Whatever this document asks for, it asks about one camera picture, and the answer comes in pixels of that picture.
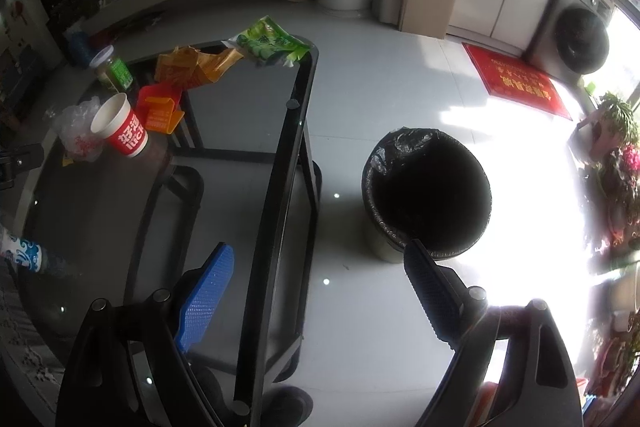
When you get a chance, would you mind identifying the glass coffee table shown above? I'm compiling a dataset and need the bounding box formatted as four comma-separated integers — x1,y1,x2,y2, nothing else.
0,38,322,427

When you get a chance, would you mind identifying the white plastic bag red print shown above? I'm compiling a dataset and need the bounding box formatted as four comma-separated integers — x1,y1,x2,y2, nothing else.
52,97,106,164

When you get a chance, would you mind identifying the blue woven bag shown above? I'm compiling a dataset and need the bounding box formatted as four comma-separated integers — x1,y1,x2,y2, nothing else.
67,31,96,68

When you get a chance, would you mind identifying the group of potted plants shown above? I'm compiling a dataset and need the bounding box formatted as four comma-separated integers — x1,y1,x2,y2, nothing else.
570,79,640,408

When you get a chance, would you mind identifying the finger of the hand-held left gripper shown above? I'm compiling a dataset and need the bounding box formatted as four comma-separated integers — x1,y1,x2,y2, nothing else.
0,144,46,190

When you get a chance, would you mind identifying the grey washing machine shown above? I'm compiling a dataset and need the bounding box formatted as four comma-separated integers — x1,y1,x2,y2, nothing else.
525,0,618,80

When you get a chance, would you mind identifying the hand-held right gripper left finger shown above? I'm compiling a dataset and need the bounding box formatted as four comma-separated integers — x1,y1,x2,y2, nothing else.
54,243,235,427

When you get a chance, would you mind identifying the round bin with black liner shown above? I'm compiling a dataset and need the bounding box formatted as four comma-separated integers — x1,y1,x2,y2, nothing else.
361,127,493,264

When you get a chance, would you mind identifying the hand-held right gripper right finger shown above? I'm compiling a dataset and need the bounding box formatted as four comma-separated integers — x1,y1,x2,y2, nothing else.
404,239,583,427

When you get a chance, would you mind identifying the orange paper bag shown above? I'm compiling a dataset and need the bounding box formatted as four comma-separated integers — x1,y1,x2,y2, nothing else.
154,46,246,88

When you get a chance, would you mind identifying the green leafy potted plant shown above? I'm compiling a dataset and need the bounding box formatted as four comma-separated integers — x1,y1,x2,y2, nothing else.
47,0,88,32

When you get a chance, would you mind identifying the red white paper cup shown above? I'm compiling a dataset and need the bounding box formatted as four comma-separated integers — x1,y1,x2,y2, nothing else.
90,93,150,158

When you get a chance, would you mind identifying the green snack packet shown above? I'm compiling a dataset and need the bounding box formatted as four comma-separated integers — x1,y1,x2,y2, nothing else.
227,16,312,68

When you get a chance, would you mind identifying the glass jar green label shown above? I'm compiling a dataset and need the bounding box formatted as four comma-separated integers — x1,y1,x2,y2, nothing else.
89,47,135,94

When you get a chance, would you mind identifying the red doormat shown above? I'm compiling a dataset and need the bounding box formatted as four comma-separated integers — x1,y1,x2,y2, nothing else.
461,42,573,122

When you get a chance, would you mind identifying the orange plastic holder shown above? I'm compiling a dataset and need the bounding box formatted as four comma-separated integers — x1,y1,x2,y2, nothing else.
136,83,185,135

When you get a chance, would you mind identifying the plastic bottle blue label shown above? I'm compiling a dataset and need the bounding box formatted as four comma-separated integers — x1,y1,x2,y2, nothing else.
0,227,81,278

